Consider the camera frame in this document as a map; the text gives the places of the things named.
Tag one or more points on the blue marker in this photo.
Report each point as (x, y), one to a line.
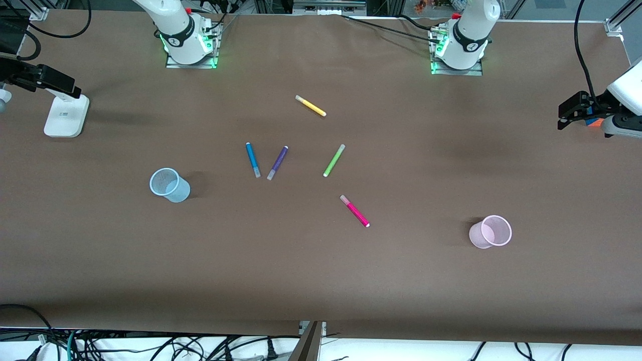
(253, 159)

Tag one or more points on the pink marker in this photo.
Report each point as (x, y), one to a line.
(355, 211)

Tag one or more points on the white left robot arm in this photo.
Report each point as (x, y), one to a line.
(469, 35)

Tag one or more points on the colourful puzzle cube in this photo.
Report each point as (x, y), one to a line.
(593, 122)

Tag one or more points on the white desk lamp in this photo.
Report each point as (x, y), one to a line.
(65, 116)

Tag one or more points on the pink plastic cup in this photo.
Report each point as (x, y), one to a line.
(489, 233)

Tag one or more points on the blue plastic cup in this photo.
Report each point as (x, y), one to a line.
(173, 189)

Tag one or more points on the purple marker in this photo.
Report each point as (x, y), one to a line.
(277, 163)

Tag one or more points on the green marker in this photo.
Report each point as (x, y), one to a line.
(334, 160)

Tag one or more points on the yellow marker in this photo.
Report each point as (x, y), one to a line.
(311, 106)

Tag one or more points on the grey metal box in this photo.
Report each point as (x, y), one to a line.
(328, 6)

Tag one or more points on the brown metal table bar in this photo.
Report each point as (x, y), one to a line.
(307, 346)

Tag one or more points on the aluminium frame profile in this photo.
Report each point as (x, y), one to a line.
(619, 20)
(39, 11)

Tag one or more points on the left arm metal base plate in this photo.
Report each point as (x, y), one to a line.
(479, 70)

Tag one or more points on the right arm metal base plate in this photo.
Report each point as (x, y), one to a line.
(210, 59)

